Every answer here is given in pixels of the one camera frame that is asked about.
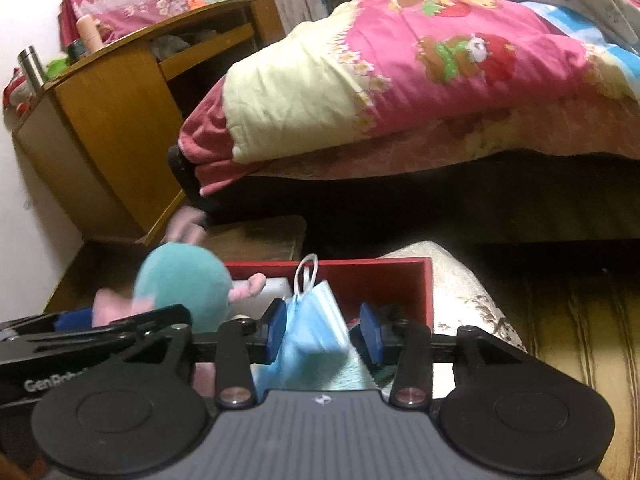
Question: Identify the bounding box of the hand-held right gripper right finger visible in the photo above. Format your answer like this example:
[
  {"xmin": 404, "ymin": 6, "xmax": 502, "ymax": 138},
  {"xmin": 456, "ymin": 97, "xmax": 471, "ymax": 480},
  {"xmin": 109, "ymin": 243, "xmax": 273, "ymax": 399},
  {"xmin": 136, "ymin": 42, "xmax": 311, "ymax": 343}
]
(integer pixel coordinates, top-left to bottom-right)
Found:
[{"xmin": 360, "ymin": 302, "xmax": 521, "ymax": 408}]

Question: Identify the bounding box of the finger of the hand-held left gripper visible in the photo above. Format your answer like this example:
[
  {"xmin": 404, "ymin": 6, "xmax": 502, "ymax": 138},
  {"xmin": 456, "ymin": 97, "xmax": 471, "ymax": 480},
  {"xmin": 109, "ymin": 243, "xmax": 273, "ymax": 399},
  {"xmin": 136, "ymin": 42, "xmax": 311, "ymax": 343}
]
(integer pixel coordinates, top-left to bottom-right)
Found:
[
  {"xmin": 0, "ymin": 305, "xmax": 193, "ymax": 342},
  {"xmin": 0, "ymin": 327, "xmax": 191, "ymax": 368}
]

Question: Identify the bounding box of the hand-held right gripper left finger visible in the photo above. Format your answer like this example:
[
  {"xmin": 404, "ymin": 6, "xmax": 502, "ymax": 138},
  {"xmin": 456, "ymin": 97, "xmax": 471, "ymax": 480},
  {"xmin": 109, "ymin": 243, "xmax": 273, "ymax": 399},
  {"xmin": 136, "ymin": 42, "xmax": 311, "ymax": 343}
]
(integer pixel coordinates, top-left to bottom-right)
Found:
[{"xmin": 125, "ymin": 299, "xmax": 288, "ymax": 408}]

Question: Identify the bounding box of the blue face mask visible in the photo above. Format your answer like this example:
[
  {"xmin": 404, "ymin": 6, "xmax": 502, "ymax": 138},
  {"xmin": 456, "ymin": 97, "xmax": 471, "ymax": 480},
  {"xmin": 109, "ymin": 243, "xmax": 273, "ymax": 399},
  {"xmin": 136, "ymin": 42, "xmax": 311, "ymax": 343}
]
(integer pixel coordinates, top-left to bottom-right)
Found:
[{"xmin": 260, "ymin": 254, "xmax": 351, "ymax": 391}]

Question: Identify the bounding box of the light green fluffy towel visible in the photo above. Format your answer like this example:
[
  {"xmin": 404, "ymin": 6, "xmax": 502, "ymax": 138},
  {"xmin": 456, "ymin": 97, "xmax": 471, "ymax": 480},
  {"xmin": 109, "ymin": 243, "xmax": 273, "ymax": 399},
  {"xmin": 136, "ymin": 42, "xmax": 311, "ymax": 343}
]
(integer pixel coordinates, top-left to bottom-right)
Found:
[{"xmin": 320, "ymin": 350, "xmax": 381, "ymax": 391}]

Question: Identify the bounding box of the red cardboard box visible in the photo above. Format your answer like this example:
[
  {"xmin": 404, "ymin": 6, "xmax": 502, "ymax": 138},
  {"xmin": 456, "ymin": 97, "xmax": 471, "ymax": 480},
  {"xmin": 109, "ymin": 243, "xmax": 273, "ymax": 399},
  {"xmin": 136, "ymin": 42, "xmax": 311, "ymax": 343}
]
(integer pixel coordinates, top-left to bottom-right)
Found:
[{"xmin": 222, "ymin": 256, "xmax": 435, "ymax": 341}]

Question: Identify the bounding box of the pink pig plush toy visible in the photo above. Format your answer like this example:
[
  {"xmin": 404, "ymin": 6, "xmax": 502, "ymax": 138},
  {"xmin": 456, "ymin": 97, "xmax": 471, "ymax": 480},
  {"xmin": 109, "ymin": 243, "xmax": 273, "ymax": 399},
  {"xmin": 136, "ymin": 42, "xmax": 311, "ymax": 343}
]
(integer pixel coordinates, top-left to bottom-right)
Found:
[{"xmin": 92, "ymin": 205, "xmax": 268, "ymax": 341}]

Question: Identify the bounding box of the wooden desk cabinet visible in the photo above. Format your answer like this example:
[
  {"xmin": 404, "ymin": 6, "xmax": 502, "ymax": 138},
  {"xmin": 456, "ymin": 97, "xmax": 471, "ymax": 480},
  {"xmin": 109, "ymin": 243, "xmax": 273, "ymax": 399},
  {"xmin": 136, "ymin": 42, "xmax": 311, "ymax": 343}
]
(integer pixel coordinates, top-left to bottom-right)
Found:
[{"xmin": 12, "ymin": 0, "xmax": 278, "ymax": 246}]

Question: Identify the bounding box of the red santa plush toy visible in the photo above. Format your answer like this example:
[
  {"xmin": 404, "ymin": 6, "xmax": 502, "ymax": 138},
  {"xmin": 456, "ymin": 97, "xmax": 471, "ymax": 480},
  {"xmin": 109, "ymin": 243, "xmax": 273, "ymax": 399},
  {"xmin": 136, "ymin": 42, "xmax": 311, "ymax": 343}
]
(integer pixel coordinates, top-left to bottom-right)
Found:
[{"xmin": 2, "ymin": 72, "xmax": 33, "ymax": 116}]

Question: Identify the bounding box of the pink floral quilt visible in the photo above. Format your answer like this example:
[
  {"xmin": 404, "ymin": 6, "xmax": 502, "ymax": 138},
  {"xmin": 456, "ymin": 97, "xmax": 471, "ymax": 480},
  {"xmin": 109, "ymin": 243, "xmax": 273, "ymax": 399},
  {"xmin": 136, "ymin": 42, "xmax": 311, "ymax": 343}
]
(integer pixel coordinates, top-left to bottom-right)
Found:
[{"xmin": 177, "ymin": 0, "xmax": 640, "ymax": 196}]

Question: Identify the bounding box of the steel thermos bottle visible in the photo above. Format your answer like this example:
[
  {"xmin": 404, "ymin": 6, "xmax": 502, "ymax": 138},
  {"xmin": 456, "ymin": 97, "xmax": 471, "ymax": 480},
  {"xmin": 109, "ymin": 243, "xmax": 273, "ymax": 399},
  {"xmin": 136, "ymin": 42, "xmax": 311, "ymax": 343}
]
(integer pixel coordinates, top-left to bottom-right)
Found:
[{"xmin": 17, "ymin": 46, "xmax": 48, "ymax": 93}]

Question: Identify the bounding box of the pink cylinder bottle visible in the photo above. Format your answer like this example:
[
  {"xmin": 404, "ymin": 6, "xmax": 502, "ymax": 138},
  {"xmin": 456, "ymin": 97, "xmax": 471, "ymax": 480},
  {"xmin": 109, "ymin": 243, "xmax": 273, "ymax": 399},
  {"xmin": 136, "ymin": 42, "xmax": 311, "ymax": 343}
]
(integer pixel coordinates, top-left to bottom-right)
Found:
[{"xmin": 76, "ymin": 14, "xmax": 106, "ymax": 53}]

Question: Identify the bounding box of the grey cloth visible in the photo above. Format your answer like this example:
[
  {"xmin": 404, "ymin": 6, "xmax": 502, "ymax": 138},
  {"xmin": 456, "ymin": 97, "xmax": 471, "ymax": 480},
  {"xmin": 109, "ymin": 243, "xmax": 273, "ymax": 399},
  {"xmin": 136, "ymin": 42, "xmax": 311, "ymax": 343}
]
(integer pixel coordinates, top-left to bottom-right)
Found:
[{"xmin": 150, "ymin": 30, "xmax": 221, "ymax": 58}]

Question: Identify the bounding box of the pink floral cloth cover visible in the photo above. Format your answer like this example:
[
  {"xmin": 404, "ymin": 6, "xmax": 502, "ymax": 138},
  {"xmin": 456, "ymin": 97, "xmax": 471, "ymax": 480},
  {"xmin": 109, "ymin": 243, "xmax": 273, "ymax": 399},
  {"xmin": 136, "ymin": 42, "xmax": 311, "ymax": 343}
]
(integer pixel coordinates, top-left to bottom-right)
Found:
[{"xmin": 60, "ymin": 0, "xmax": 193, "ymax": 51}]

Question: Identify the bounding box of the blue checked sheet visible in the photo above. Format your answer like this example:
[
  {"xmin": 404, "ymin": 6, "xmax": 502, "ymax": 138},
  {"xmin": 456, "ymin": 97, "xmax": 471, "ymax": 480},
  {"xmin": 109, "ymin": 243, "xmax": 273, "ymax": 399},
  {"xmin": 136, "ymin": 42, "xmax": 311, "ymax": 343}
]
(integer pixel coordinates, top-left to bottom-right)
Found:
[{"xmin": 520, "ymin": 2, "xmax": 640, "ymax": 56}]

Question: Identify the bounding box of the dark bed frame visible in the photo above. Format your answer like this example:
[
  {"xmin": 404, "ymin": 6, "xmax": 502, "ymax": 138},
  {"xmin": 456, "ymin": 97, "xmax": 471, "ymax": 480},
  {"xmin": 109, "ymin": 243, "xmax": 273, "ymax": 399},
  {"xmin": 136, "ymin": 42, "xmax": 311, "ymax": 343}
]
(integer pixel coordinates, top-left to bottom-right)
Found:
[{"xmin": 167, "ymin": 145, "xmax": 640, "ymax": 261}]

